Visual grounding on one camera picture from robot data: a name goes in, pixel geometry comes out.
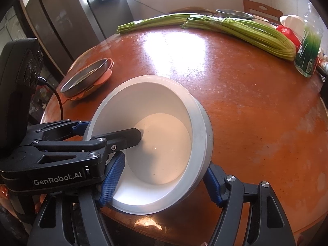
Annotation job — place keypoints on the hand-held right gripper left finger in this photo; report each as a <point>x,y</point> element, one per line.
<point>112,182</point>

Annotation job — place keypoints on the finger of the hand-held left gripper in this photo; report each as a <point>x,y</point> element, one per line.
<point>123,137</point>
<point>80,129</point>

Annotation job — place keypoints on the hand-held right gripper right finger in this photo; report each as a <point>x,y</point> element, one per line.
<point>212,182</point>

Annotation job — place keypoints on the red printed paper bowl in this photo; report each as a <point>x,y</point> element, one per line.
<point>209,138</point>
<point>164,143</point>

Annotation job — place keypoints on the small steel plate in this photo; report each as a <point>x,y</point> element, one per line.
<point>84,76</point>

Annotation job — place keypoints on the pink plastic plate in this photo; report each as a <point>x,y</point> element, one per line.
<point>105,76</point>

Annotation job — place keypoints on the person's left hand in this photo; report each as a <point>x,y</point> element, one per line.
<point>4,191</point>

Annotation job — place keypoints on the brown refrigerator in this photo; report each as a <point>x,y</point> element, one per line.
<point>66,20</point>

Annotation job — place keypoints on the thin celery bunch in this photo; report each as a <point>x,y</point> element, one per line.
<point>153,21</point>

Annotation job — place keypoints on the black thermos flask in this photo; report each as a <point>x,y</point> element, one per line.
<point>325,89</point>

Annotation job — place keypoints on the thick celery bunch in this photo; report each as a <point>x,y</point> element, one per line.
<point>243,33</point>

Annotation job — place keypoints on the clear plastic bottle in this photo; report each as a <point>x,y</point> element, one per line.
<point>308,51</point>

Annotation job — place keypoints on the red packet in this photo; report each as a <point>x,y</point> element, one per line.
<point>288,34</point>

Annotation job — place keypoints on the steel pot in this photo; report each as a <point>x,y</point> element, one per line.
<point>234,13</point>

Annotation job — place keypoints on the white plastic bag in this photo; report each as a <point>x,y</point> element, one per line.
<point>292,23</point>

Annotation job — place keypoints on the wooden chair with cutout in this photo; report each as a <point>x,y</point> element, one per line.
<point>264,11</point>

